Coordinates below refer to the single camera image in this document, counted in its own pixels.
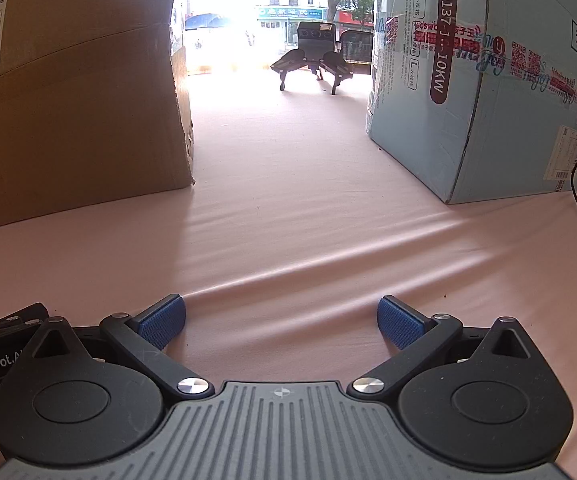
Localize pink cloth-covered desktop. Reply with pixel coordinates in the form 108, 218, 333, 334
0, 57, 577, 480

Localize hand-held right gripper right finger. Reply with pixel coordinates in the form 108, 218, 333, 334
347, 295, 531, 403

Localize blue awning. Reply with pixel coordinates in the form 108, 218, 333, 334
186, 12, 232, 32

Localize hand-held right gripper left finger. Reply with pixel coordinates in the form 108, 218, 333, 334
32, 294, 215, 402

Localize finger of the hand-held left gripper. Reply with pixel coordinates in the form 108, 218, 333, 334
21, 302, 50, 322

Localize dark parked vehicle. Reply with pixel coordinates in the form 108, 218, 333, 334
338, 29, 374, 62

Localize brown cardboard box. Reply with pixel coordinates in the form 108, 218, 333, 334
0, 0, 195, 235

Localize light blue cardboard box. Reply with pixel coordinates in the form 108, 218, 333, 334
365, 0, 577, 205

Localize idle dark hand-held gripper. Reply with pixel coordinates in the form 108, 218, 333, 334
271, 21, 353, 96

